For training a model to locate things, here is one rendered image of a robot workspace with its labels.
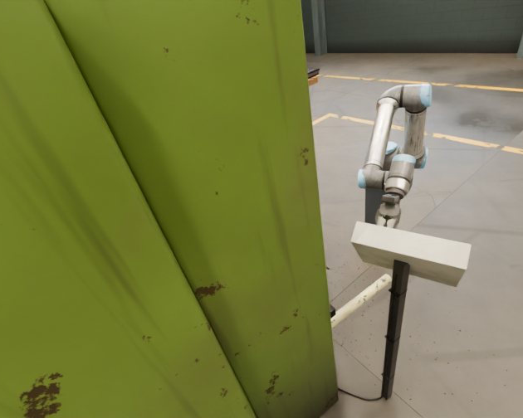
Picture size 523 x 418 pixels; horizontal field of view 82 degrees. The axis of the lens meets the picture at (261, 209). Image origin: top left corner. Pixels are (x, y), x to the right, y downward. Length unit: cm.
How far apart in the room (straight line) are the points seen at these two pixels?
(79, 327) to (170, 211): 26
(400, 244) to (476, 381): 128
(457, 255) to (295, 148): 59
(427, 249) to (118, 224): 87
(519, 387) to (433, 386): 41
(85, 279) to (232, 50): 48
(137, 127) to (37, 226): 22
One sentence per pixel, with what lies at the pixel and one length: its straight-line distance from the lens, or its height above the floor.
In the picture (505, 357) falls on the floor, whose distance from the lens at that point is 234.
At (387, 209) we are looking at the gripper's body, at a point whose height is 113.
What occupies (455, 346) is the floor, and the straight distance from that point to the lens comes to 229.
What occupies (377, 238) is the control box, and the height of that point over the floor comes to 118.
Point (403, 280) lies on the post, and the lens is 120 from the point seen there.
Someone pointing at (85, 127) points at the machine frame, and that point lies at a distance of 48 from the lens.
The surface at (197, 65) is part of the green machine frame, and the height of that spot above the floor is 183.
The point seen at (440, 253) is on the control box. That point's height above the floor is 118.
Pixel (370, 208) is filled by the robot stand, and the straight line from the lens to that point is 254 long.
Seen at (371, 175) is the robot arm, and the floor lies 114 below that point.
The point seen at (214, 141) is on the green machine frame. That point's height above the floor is 168.
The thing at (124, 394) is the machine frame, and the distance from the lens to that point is 81.
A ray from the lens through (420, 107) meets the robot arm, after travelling 188.
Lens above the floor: 191
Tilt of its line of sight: 35 degrees down
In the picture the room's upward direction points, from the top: 13 degrees counter-clockwise
